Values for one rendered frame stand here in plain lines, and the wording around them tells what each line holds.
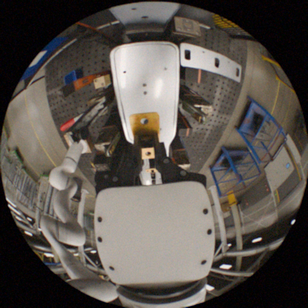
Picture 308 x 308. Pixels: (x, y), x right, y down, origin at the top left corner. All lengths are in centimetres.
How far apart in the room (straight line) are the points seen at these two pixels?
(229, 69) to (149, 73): 32
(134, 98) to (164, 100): 10
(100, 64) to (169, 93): 49
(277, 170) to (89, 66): 841
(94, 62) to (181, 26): 54
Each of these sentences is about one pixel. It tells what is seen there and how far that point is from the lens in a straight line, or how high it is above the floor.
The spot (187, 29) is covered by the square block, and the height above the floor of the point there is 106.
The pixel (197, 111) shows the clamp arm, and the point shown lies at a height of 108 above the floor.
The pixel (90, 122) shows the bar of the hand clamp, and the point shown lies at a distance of 29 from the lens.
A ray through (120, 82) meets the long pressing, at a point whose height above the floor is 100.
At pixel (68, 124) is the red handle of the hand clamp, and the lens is 35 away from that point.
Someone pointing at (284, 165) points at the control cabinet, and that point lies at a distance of 791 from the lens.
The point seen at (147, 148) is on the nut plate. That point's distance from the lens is 17.
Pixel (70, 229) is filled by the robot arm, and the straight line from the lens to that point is 48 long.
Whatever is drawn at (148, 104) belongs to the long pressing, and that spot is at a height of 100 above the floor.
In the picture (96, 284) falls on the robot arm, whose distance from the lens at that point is 24.
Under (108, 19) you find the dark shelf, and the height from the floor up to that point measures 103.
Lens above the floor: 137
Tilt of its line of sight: 41 degrees down
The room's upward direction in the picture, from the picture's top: 174 degrees clockwise
